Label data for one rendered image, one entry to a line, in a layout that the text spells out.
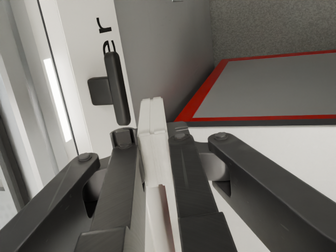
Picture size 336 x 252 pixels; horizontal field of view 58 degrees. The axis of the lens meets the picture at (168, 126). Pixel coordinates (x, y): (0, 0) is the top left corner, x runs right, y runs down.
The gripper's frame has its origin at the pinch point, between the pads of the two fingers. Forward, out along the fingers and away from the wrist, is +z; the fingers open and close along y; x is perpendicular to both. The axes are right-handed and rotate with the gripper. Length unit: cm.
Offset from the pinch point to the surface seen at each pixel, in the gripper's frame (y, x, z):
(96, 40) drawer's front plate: -5.2, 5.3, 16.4
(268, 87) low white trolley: 23, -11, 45
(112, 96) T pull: -4.1, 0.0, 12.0
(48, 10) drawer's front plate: -8.0, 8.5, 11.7
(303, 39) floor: 52, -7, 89
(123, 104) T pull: -3.2, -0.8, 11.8
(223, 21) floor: 27, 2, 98
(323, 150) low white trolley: 21.1, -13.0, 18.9
